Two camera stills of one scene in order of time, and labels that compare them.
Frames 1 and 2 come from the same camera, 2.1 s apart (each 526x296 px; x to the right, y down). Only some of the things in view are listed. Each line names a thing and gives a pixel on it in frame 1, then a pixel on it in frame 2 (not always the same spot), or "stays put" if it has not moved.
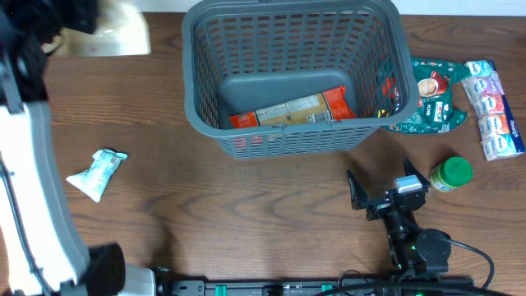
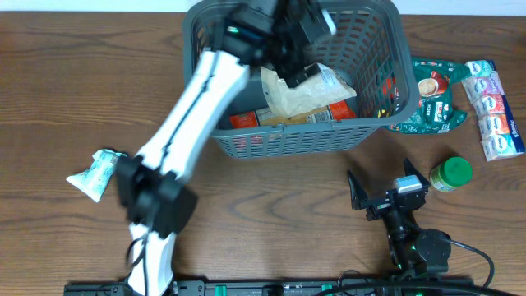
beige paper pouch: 121,30 to 325,87
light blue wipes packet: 92,182 stays put
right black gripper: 386,204 stays put
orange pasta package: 333,104 stays put
